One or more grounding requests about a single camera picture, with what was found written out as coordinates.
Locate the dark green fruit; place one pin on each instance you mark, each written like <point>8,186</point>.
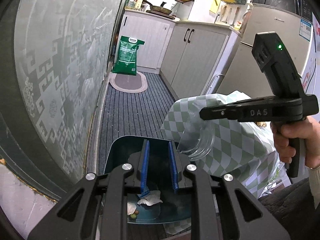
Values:
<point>133,216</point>

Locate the white double-door kitchen cabinet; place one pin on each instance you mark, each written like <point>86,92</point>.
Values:
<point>195,57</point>

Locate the patterned frosted glass door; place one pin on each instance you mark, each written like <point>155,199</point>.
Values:
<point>62,67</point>

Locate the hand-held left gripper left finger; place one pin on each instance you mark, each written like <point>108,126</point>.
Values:
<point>145,170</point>

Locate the dark teal trash bin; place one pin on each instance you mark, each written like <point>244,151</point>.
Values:
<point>120,155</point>

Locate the white single-door kitchen cabinet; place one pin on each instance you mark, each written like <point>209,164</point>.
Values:
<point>147,42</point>

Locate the striped grey floor mat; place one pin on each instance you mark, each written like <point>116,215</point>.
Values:
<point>130,115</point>

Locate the black induction cooker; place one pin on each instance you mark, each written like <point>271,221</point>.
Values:
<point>162,15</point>

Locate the frying pan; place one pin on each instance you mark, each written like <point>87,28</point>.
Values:
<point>161,8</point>

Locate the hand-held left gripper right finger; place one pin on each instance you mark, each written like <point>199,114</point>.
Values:
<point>173,167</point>

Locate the small yellow oil bottle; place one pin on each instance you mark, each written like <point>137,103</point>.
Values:
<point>140,2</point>

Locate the oval grey floor mat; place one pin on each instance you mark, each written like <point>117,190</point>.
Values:
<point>128,82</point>

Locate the green rice bag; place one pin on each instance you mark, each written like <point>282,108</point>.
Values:
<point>127,57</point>

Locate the person's grey trouser leg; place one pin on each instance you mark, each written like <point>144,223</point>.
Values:
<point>287,210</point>

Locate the beige refrigerator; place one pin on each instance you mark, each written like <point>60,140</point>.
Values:
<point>272,30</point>

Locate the person's right hand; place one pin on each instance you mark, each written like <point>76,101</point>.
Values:
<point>311,135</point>

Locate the white tissue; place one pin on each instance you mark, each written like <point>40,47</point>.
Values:
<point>150,198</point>

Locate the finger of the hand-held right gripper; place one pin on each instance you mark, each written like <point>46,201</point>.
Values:
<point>217,112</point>

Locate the clear plastic container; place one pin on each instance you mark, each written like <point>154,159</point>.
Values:
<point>200,140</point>

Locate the green white checked tablecloth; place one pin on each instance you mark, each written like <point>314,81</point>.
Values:
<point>232,142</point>

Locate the yellow hanging board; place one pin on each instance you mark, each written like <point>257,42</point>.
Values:
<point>214,6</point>

